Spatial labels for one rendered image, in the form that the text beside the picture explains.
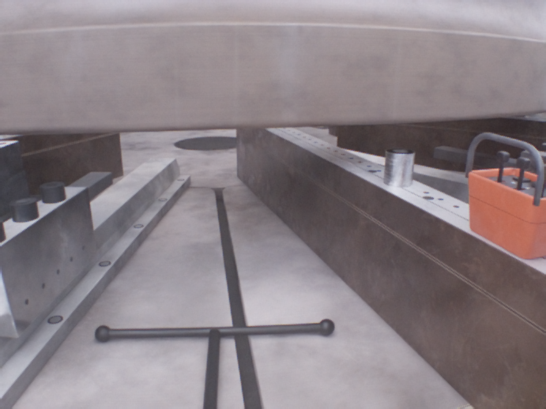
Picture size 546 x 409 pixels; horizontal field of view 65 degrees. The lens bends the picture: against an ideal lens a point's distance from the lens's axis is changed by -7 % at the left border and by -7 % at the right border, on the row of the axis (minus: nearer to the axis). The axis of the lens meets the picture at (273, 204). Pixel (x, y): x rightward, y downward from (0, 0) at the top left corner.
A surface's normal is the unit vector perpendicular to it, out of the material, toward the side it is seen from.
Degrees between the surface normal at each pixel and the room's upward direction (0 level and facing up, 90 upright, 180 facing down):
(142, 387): 0
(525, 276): 90
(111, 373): 0
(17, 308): 90
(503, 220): 97
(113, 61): 90
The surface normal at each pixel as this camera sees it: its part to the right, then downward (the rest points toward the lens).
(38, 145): 0.90, 0.15
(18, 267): 1.00, 0.02
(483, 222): -0.95, 0.20
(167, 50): 0.11, 0.32
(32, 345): 0.00, -0.95
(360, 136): -0.44, 0.29
